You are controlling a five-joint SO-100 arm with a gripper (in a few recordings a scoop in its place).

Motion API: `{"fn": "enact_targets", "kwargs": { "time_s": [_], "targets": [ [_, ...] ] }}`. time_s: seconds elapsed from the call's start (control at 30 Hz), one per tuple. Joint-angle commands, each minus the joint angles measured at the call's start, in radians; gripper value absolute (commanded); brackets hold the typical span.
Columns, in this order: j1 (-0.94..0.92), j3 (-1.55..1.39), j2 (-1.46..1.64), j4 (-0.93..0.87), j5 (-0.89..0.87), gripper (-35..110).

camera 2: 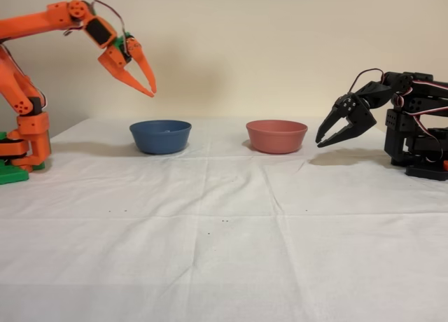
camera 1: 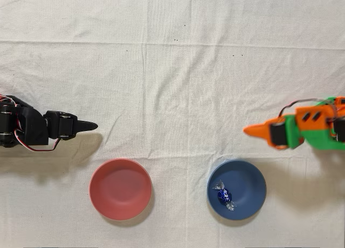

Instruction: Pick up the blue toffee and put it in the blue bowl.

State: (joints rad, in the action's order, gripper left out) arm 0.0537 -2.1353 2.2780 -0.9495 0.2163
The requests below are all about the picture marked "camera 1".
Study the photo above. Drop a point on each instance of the orange green gripper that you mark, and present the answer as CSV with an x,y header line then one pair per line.
x,y
275,133

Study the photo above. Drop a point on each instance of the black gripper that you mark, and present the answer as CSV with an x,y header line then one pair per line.
x,y
65,126

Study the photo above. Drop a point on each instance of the blue candy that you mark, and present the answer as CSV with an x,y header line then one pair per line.
x,y
224,195

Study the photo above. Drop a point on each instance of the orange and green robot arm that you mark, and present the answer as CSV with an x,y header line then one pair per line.
x,y
320,140

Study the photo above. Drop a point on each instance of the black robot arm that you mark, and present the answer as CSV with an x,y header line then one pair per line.
x,y
29,126

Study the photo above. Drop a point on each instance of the blue bowl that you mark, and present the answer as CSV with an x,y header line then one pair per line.
x,y
242,183

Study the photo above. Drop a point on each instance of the pink bowl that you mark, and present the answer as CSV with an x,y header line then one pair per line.
x,y
121,190

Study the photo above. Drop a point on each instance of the white tablecloth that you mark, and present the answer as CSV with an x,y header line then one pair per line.
x,y
172,70

